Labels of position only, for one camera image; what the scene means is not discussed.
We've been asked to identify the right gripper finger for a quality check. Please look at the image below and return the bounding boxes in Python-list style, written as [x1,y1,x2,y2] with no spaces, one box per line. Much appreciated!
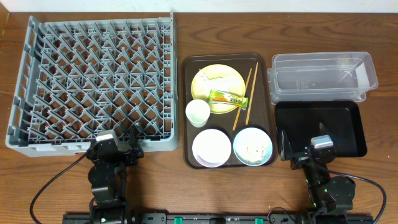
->
[319,123,338,140]
[280,130,292,161]

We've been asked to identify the rice food waste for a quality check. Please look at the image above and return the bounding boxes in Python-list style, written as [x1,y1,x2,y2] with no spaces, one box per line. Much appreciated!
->
[240,139,266,164]

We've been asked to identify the light blue bowl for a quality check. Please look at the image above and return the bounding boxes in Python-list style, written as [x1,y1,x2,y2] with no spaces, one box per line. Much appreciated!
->
[233,128,273,166]

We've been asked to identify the wooden chopstick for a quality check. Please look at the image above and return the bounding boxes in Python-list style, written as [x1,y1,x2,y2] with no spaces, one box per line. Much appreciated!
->
[232,68,253,131]
[245,62,259,125]

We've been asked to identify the white paper cup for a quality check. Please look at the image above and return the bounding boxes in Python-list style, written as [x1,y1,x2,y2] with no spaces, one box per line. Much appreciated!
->
[185,100,211,128]

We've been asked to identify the white pink bowl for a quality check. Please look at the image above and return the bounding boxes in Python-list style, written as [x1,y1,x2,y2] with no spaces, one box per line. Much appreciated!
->
[192,129,232,168]

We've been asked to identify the white paper napkin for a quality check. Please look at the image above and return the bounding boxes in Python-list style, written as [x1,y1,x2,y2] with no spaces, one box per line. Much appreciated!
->
[191,70,246,95]

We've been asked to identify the green orange snack wrapper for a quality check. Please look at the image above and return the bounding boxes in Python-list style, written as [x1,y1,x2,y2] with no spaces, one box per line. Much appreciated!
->
[207,90,249,110]

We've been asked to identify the yellow plate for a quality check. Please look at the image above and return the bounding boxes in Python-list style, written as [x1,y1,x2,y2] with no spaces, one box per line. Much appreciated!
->
[191,64,249,114]

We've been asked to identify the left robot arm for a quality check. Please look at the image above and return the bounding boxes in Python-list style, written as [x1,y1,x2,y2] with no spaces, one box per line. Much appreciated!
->
[86,128,144,224]

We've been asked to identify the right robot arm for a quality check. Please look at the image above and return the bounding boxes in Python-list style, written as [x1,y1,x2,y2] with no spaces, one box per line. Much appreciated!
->
[279,123,356,223]

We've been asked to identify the black waste tray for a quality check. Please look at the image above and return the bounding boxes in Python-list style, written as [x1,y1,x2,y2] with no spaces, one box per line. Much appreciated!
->
[275,101,368,157]

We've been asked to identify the clear plastic bin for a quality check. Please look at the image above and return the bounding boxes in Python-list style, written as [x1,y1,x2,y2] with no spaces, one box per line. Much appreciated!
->
[267,52,379,105]

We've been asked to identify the brown serving tray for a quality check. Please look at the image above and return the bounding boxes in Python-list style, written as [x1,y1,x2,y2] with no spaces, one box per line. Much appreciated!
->
[182,53,278,169]

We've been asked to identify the grey plastic dish rack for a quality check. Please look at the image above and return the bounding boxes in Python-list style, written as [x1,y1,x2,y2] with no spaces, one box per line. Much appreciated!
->
[5,16,178,157]

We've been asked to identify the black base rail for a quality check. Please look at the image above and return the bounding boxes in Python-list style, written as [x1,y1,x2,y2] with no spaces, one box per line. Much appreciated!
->
[62,211,374,224]

